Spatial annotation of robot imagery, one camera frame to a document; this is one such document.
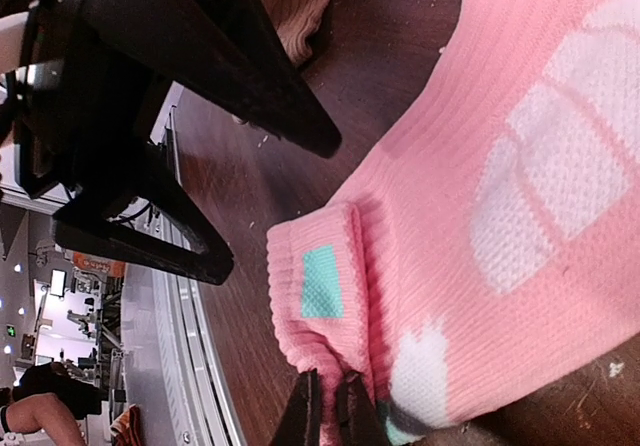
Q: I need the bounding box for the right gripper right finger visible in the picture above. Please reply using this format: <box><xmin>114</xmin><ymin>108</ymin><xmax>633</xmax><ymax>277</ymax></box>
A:
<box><xmin>336</xmin><ymin>371</ymin><xmax>388</xmax><ymax>446</ymax></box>

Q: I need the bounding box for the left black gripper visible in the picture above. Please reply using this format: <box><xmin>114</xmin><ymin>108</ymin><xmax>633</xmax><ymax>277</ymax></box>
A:
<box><xmin>1</xmin><ymin>0</ymin><xmax>170</xmax><ymax>201</ymax></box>

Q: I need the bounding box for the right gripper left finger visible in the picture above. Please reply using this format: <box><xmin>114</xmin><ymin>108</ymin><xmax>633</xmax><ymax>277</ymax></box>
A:
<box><xmin>272</xmin><ymin>369</ymin><xmax>320</xmax><ymax>446</ymax></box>

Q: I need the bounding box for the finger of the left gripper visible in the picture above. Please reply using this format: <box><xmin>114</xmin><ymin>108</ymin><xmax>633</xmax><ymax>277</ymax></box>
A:
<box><xmin>81</xmin><ymin>0</ymin><xmax>342</xmax><ymax>158</ymax></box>
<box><xmin>52</xmin><ymin>140</ymin><xmax>234</xmax><ymax>285</ymax></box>

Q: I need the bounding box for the pink patterned sock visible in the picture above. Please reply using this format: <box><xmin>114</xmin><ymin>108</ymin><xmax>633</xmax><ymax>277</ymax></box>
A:
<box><xmin>267</xmin><ymin>0</ymin><xmax>639</xmax><ymax>445</ymax></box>

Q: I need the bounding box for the seated person in background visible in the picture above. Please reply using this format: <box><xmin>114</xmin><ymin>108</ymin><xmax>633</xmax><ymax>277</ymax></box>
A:
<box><xmin>1</xmin><ymin>362</ymin><xmax>106</xmax><ymax>445</ymax></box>

